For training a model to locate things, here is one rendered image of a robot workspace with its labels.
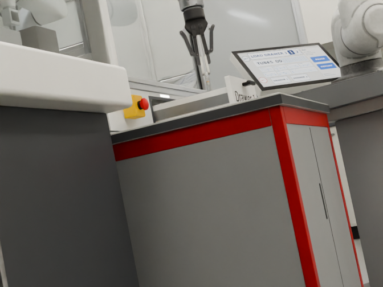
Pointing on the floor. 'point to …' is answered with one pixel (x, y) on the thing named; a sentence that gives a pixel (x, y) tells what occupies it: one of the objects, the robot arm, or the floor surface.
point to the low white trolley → (237, 198)
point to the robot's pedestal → (365, 175)
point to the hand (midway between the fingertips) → (204, 65)
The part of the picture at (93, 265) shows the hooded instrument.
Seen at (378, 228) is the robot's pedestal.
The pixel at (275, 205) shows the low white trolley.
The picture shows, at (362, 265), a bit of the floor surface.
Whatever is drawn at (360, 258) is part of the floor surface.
